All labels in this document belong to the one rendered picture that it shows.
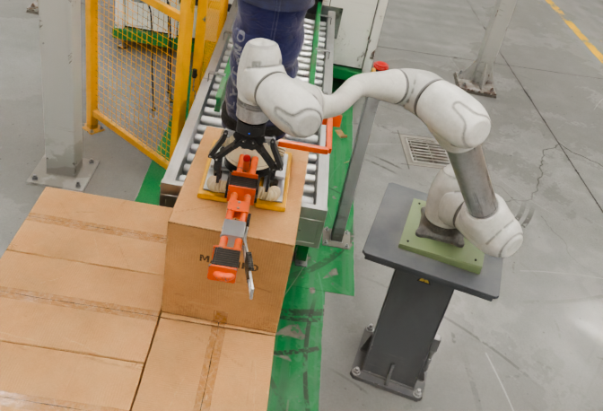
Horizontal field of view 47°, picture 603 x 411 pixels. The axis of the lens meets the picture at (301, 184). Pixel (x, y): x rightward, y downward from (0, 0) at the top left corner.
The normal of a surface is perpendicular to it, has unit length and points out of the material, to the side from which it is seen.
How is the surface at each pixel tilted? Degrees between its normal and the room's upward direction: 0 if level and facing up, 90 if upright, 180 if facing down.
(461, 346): 0
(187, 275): 90
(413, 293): 90
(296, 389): 0
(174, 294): 90
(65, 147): 90
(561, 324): 0
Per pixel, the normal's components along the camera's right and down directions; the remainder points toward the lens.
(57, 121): -0.06, 0.57
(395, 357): -0.30, 0.50
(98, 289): 0.17, -0.80
